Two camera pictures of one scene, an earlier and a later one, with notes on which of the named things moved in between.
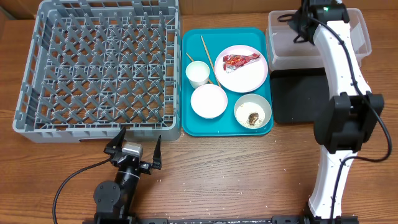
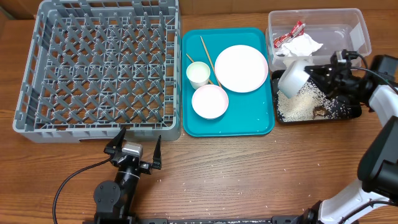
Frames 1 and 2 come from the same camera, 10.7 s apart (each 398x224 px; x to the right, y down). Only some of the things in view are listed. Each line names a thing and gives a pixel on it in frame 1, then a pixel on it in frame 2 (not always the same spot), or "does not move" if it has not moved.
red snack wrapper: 231,62 -> 297,30
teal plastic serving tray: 226,82 does not move
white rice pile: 244,110 -> 301,107
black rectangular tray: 298,94 does not move
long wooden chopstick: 212,63 does not move
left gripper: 145,167 does not move
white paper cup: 197,73 does not move
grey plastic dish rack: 94,67 does not move
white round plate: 245,77 does not move
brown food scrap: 252,117 -> 318,111
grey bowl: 252,111 -> 293,76
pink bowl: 209,101 does not move
